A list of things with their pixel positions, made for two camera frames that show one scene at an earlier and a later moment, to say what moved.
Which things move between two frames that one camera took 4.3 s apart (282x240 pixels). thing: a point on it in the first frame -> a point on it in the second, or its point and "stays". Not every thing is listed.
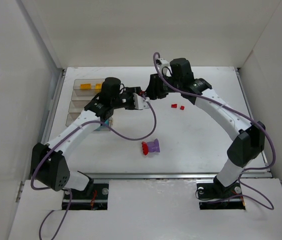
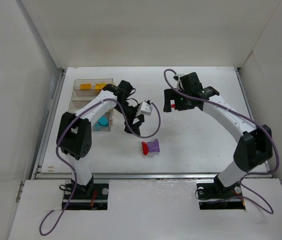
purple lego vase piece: x=153 y=146 stays
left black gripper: x=130 y=97 -> x=134 y=119
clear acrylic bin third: x=77 y=106 stays
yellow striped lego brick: x=85 y=86 stays
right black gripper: x=153 y=85 -> x=172 y=97
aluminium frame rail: x=163 y=176 stays
